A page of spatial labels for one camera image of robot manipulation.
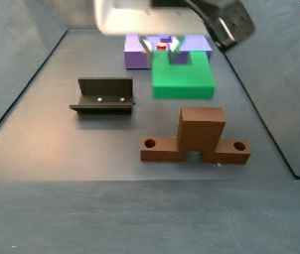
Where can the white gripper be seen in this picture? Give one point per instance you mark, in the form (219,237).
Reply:
(120,17)

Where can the green U-shaped block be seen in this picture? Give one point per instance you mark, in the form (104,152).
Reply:
(183,81)

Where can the purple board with cross slot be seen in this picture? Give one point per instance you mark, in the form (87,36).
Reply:
(139,60)

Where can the red cylindrical peg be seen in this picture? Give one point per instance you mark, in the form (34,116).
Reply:
(161,47)

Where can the brown T-shaped block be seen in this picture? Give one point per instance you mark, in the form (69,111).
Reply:
(200,135)

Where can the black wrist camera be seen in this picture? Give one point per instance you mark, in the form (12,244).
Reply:
(227,21)

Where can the black angle bracket fixture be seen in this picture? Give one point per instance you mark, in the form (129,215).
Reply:
(105,95)

